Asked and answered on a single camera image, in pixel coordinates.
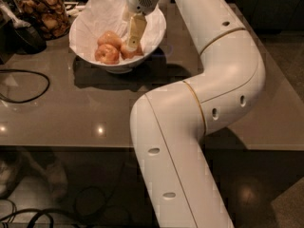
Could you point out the white ceramic bowl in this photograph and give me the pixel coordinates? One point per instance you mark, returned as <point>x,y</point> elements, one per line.
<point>152,38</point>

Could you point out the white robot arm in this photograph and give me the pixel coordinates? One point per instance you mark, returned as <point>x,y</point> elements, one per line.
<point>167,123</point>

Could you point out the glass jar of dried chips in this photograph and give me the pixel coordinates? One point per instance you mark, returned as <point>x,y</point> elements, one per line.
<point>49,16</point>

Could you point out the white paper liner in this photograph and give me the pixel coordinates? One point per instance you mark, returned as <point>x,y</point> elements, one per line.
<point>101,16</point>

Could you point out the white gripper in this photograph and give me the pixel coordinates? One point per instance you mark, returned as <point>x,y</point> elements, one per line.
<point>142,1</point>

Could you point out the black appliance with white handle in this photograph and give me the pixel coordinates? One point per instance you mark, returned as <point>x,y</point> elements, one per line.
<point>28,40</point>

